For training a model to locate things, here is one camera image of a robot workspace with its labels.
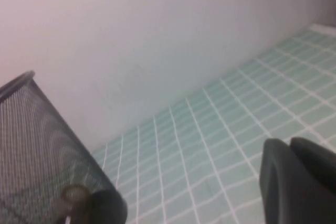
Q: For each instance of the green white-checked tablecloth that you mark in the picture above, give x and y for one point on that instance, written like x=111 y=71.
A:
x=210 y=142

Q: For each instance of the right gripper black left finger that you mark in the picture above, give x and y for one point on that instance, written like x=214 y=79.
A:
x=288 y=187

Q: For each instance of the brown bottle with cream cap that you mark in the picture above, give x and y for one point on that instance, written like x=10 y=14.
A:
x=74 y=195

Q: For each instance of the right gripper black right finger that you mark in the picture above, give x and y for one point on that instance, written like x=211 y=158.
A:
x=317 y=161

